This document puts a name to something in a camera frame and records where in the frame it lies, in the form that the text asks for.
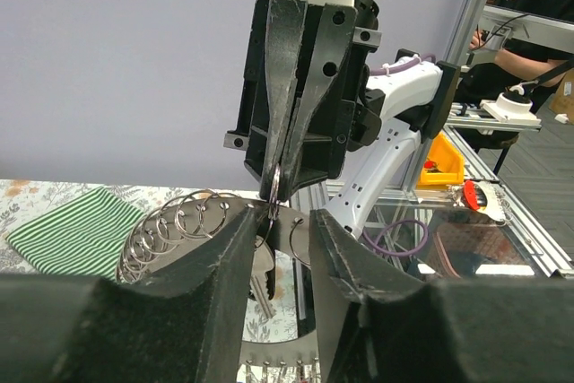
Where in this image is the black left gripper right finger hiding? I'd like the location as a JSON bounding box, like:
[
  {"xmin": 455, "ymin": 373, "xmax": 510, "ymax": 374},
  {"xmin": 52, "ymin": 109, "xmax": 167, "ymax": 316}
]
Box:
[{"xmin": 309, "ymin": 210, "xmax": 573, "ymax": 382}]

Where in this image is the seated person in black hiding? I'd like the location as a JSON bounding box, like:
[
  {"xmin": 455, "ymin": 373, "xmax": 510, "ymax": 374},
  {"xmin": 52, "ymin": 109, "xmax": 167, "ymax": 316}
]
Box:
[{"xmin": 454, "ymin": 39, "xmax": 573, "ymax": 105}]

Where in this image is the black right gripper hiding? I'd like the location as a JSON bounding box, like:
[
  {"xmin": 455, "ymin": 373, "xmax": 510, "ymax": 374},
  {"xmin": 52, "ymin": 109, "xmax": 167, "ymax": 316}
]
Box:
[{"xmin": 224, "ymin": 0, "xmax": 381, "ymax": 199}]

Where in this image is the brown woven basket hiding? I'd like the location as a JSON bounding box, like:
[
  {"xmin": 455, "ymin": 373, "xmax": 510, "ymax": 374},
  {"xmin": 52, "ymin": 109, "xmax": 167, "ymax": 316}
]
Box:
[{"xmin": 428, "ymin": 222, "xmax": 535, "ymax": 278}]

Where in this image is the silver key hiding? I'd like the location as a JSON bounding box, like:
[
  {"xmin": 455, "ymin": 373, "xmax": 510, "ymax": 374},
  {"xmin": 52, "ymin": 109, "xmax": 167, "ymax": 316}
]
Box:
[{"xmin": 250, "ymin": 242, "xmax": 275, "ymax": 320}]

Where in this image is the green striped cloth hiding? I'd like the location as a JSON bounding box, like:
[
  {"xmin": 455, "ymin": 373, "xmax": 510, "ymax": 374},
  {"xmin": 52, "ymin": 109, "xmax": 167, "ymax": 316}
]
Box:
[{"xmin": 7, "ymin": 187, "xmax": 144, "ymax": 280}]

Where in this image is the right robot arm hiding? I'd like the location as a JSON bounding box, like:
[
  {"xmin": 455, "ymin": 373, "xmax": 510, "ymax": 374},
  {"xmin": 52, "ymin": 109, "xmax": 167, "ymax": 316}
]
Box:
[{"xmin": 224, "ymin": 0, "xmax": 458, "ymax": 237}]

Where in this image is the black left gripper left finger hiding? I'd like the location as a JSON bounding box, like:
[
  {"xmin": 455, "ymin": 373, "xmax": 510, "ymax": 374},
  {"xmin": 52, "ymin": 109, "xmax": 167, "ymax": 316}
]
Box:
[{"xmin": 1, "ymin": 208, "xmax": 258, "ymax": 382}]

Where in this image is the floral table mat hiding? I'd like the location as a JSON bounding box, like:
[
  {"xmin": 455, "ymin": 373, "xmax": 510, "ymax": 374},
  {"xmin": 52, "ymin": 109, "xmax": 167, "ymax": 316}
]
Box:
[{"xmin": 0, "ymin": 178, "xmax": 301, "ymax": 344}]

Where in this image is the yellow storage bin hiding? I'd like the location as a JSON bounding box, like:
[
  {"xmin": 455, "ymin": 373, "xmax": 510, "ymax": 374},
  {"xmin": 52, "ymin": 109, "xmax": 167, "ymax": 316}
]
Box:
[{"xmin": 417, "ymin": 132, "xmax": 465, "ymax": 187}]

